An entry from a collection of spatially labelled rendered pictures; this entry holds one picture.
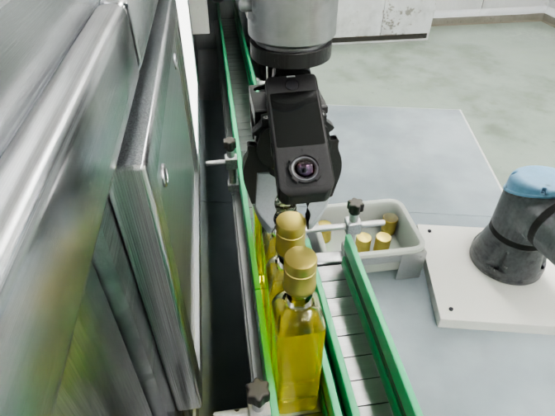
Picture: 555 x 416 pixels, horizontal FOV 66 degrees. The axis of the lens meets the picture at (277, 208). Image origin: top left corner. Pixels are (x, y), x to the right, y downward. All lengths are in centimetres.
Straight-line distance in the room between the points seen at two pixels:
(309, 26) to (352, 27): 419
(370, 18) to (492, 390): 401
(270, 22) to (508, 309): 78
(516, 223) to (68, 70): 84
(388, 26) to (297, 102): 430
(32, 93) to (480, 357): 85
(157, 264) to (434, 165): 112
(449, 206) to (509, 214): 30
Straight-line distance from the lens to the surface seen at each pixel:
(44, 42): 25
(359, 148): 141
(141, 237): 34
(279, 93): 38
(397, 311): 94
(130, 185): 31
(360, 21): 456
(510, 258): 101
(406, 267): 98
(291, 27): 36
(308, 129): 36
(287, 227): 47
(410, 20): 473
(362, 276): 70
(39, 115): 21
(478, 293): 99
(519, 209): 94
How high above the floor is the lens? 148
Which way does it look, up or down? 40 degrees down
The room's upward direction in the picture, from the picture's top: straight up
